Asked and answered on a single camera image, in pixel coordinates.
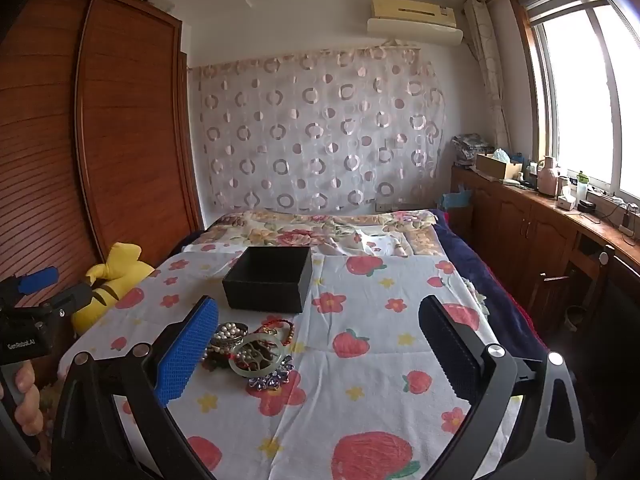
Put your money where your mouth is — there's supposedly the patterned window curtain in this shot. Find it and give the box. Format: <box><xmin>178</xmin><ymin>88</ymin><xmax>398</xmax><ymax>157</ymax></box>
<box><xmin>463</xmin><ymin>0</ymin><xmax>512</xmax><ymax>152</ymax></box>

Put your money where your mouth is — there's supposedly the red string bracelet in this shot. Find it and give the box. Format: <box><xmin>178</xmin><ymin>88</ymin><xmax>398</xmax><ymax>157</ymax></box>
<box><xmin>249</xmin><ymin>317</ymin><xmax>297</xmax><ymax>347</ymax></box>

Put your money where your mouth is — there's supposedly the pale green jade bangle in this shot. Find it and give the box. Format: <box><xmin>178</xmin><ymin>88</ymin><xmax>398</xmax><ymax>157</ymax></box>
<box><xmin>229</xmin><ymin>336</ymin><xmax>286</xmax><ymax>377</ymax></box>

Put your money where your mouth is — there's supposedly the circle patterned wall curtain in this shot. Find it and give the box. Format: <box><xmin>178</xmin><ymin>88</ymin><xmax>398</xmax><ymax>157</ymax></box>
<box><xmin>187</xmin><ymin>45</ymin><xmax>447</xmax><ymax>212</ymax></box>

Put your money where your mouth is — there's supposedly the black cardboard box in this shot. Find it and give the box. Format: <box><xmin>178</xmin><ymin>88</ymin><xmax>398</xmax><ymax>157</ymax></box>
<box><xmin>221</xmin><ymin>246</ymin><xmax>314</xmax><ymax>314</ymax></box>

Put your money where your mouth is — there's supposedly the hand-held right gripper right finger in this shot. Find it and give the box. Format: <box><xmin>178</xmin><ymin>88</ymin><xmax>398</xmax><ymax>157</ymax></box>
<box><xmin>418</xmin><ymin>294</ymin><xmax>591</xmax><ymax>480</ymax></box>

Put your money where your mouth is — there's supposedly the blue crystal flower brooch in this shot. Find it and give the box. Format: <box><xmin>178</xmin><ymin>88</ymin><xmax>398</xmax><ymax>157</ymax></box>
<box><xmin>247</xmin><ymin>355</ymin><xmax>294</xmax><ymax>391</ymax></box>

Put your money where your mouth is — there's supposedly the wooden wardrobe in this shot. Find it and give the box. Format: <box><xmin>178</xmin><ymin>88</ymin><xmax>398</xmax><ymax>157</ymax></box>
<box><xmin>0</xmin><ymin>0</ymin><xmax>204</xmax><ymax>386</ymax></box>

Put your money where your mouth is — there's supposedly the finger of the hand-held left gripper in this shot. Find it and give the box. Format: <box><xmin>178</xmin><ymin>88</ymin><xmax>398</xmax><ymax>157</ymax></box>
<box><xmin>49</xmin><ymin>283</ymin><xmax>94</xmax><ymax>321</ymax></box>
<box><xmin>15</xmin><ymin>266</ymin><xmax>60</xmax><ymax>294</ymax></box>

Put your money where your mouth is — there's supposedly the floral quilt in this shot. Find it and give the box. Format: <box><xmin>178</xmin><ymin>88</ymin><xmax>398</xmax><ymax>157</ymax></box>
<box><xmin>181</xmin><ymin>209</ymin><xmax>447</xmax><ymax>259</ymax></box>

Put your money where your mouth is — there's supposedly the long wooden cabinet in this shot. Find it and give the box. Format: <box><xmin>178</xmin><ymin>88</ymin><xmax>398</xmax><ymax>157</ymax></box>
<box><xmin>450</xmin><ymin>164</ymin><xmax>640</xmax><ymax>313</ymax></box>

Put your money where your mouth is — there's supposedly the person's left hand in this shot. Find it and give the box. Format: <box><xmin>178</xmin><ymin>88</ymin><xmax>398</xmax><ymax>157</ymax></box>
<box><xmin>0</xmin><ymin>360</ymin><xmax>42</xmax><ymax>431</ymax></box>

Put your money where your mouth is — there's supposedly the wall air conditioner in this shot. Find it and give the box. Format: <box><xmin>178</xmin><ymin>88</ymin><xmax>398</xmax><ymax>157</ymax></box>
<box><xmin>367</xmin><ymin>0</ymin><xmax>465</xmax><ymax>44</ymax></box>

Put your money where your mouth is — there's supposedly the pink kettle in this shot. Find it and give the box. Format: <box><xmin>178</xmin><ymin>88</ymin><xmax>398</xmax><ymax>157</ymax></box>
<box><xmin>537</xmin><ymin>155</ymin><xmax>559</xmax><ymax>197</ymax></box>

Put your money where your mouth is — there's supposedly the dark blue blanket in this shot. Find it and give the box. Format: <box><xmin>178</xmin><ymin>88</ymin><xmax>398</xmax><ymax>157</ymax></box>
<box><xmin>432</xmin><ymin>209</ymin><xmax>551</xmax><ymax>363</ymax></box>

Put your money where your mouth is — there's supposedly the yellow plush toy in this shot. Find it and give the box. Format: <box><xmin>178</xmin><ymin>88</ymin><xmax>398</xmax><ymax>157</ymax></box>
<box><xmin>71</xmin><ymin>242</ymin><xmax>156</xmax><ymax>334</ymax></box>

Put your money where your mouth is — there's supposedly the blue bag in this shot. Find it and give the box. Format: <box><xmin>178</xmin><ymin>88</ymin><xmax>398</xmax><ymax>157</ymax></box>
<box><xmin>440</xmin><ymin>184</ymin><xmax>474</xmax><ymax>209</ymax></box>

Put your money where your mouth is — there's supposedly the window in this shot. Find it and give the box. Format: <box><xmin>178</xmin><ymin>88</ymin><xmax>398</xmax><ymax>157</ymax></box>
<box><xmin>510</xmin><ymin>0</ymin><xmax>640</xmax><ymax>213</ymax></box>

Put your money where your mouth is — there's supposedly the pile of folded cloth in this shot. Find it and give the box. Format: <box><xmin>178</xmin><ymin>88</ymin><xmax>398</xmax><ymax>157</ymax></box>
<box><xmin>452</xmin><ymin>133</ymin><xmax>497</xmax><ymax>167</ymax></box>

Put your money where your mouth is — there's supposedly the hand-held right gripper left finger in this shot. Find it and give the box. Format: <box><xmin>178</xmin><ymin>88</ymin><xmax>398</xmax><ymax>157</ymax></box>
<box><xmin>50</xmin><ymin>295</ymin><xmax>221</xmax><ymax>480</ymax></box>

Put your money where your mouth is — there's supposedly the open cardboard box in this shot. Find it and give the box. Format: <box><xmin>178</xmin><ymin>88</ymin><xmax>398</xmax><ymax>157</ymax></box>
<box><xmin>475</xmin><ymin>152</ymin><xmax>524</xmax><ymax>182</ymax></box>

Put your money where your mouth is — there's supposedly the strawberry printed blanket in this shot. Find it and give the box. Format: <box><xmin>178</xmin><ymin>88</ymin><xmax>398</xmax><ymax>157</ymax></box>
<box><xmin>57</xmin><ymin>250</ymin><xmax>547</xmax><ymax>480</ymax></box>

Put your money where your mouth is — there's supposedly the white pearl bracelet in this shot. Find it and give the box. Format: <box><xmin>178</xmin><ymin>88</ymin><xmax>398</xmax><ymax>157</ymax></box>
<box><xmin>212</xmin><ymin>323</ymin><xmax>249</xmax><ymax>356</ymax></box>

